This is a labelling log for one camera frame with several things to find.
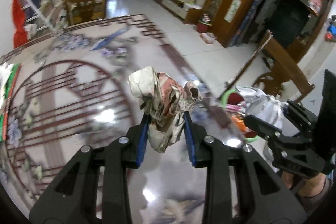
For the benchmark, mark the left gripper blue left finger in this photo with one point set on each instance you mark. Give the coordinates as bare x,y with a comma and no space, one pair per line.
142,139

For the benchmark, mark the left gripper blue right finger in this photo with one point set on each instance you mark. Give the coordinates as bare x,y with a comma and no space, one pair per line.
188,129

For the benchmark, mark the orange yellow snack bag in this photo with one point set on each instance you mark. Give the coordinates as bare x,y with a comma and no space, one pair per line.
240,124

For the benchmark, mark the pink plastic bag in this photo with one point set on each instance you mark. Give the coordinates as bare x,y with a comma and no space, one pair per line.
238,108

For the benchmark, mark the silver foil ball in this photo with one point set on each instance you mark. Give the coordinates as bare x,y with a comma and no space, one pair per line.
266,107

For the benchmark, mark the red bin with green rim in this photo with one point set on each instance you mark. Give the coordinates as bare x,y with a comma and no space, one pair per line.
232,97

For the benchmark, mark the carved dark wooden chair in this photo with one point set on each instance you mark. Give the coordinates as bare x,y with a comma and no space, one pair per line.
284,69

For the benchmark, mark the cardboard tissue box on floor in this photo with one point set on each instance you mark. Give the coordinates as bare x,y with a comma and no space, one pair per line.
208,37

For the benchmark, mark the small red pot decoration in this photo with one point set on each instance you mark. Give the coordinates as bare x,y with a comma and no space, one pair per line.
204,24

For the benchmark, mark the low white tv cabinet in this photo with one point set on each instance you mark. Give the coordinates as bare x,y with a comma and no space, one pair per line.
187,12

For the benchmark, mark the red cloth on rack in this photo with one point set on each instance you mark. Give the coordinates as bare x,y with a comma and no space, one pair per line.
21,36

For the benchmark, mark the white bookshelf rack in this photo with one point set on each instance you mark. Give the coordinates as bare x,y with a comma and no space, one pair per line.
42,16

